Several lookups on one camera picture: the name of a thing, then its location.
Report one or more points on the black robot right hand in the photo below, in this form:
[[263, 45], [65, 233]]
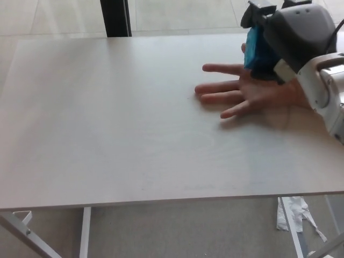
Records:
[[298, 35]]

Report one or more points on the bare person hand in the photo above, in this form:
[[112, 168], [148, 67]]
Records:
[[258, 94]]

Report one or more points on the blue textured cube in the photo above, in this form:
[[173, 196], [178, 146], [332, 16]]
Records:
[[258, 57]]

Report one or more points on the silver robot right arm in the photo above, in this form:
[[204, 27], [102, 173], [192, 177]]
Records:
[[326, 88]]

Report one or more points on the white crumpled paper strip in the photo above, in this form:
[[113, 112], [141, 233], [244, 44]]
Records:
[[297, 211]]

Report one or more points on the pale grey table leg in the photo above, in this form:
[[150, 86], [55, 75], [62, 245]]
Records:
[[332, 212]]

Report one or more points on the white slanted table leg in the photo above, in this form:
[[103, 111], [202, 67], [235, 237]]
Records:
[[294, 242]]

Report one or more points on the black vertical pillar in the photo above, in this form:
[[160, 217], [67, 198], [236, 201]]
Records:
[[114, 18]]

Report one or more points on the light diagonal bar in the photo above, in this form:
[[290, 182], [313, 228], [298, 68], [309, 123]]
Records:
[[333, 244]]

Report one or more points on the white straight table leg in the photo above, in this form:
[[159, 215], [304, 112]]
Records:
[[86, 233]]

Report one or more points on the white metal bracket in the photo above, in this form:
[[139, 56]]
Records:
[[27, 217]]

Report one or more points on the grey diagonal frame bar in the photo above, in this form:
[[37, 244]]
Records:
[[27, 239]]

